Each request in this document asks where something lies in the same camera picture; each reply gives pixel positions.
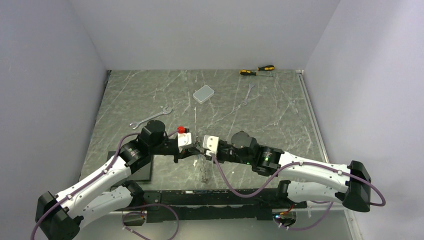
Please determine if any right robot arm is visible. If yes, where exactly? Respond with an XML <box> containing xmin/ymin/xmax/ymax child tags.
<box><xmin>202</xmin><ymin>131</ymin><xmax>372</xmax><ymax>213</ymax></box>

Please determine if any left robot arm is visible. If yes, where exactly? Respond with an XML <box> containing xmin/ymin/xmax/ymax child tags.
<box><xmin>30</xmin><ymin>120</ymin><xmax>200</xmax><ymax>240</ymax></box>

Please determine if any large silver wrench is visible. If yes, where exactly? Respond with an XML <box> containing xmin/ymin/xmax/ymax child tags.
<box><xmin>129</xmin><ymin>105</ymin><xmax>173</xmax><ymax>130</ymax></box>

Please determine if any black plate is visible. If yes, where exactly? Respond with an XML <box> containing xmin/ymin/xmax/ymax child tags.
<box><xmin>114</xmin><ymin>151</ymin><xmax>153</xmax><ymax>186</ymax></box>

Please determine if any small silver wrench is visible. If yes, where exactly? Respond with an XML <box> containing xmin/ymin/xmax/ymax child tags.
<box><xmin>241</xmin><ymin>83</ymin><xmax>255</xmax><ymax>106</ymax></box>

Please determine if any clear plastic box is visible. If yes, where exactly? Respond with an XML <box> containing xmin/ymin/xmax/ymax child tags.
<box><xmin>192</xmin><ymin>85</ymin><xmax>215</xmax><ymax>104</ymax></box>

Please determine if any lower yellow black screwdriver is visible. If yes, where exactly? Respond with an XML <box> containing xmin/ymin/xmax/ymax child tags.
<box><xmin>239</xmin><ymin>69</ymin><xmax>273</xmax><ymax>77</ymax></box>

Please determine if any yellow black screwdriver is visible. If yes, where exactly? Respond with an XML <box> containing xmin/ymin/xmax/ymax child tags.
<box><xmin>239</xmin><ymin>69</ymin><xmax>273</xmax><ymax>77</ymax></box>
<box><xmin>257</xmin><ymin>65</ymin><xmax>275</xmax><ymax>72</ymax></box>

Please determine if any upper yellow black screwdriver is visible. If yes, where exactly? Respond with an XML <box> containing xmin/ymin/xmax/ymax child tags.
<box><xmin>257</xmin><ymin>65</ymin><xmax>275</xmax><ymax>72</ymax></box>

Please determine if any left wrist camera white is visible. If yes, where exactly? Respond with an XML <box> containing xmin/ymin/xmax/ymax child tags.
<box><xmin>177</xmin><ymin>126</ymin><xmax>194</xmax><ymax>151</ymax></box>

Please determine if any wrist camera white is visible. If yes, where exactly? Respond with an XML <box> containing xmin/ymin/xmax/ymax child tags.
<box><xmin>202</xmin><ymin>135</ymin><xmax>219</xmax><ymax>157</ymax></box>
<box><xmin>177</xmin><ymin>126</ymin><xmax>194</xmax><ymax>151</ymax></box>

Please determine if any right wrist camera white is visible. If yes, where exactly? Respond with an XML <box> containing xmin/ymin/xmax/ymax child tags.
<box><xmin>202</xmin><ymin>135</ymin><xmax>219</xmax><ymax>157</ymax></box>

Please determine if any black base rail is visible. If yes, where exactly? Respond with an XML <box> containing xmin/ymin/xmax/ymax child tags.
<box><xmin>124</xmin><ymin>188</ymin><xmax>307</xmax><ymax>223</ymax></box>

